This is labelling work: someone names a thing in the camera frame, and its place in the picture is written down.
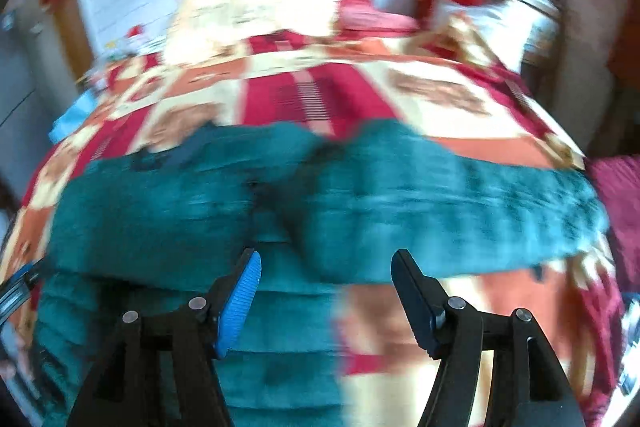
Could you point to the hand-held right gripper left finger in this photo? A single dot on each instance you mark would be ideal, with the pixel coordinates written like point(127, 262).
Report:
point(240, 302)

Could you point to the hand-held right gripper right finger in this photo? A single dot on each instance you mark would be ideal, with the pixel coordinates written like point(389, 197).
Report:
point(419, 307)

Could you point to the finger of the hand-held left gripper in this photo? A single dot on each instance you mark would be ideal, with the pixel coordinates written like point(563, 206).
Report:
point(20, 289)

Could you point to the green quilted jacket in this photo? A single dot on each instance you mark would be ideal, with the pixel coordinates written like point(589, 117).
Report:
point(175, 217)

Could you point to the blue plastic bag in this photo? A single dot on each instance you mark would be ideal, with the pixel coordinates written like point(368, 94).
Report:
point(70, 122)

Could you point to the red cream patchwork blanket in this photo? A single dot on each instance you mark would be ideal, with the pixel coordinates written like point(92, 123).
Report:
point(450, 107)

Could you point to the grey refrigerator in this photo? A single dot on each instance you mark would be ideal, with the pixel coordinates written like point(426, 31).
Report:
point(30, 72)

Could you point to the maroon cloth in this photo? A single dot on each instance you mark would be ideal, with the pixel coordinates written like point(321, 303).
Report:
point(620, 192)

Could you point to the cream ruffled pillow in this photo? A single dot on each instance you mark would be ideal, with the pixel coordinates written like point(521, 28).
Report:
point(225, 22)

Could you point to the white pillow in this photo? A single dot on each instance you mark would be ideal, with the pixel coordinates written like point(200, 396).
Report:
point(500, 27)

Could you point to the red ruffled pillow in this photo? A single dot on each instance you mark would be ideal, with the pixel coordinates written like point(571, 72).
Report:
point(370, 17)

